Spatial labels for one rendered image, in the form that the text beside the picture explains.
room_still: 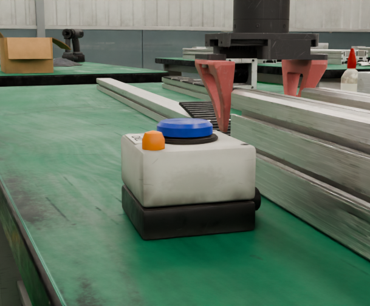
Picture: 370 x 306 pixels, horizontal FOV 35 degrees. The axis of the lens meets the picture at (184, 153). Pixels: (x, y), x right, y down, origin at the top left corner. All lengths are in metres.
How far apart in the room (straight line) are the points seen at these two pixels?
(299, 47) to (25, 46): 2.09
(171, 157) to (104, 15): 11.47
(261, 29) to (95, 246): 0.30
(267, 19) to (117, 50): 11.32
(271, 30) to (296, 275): 0.31
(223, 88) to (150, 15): 11.54
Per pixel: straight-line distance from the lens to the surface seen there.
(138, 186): 0.39
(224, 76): 0.58
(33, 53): 2.61
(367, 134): 0.36
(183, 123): 0.41
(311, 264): 0.36
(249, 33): 0.58
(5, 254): 1.82
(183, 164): 0.39
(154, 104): 1.00
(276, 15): 0.60
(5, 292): 1.86
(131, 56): 11.98
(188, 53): 4.78
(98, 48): 11.79
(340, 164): 0.39
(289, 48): 0.60
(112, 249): 0.38
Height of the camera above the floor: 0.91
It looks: 11 degrees down
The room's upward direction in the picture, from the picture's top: straight up
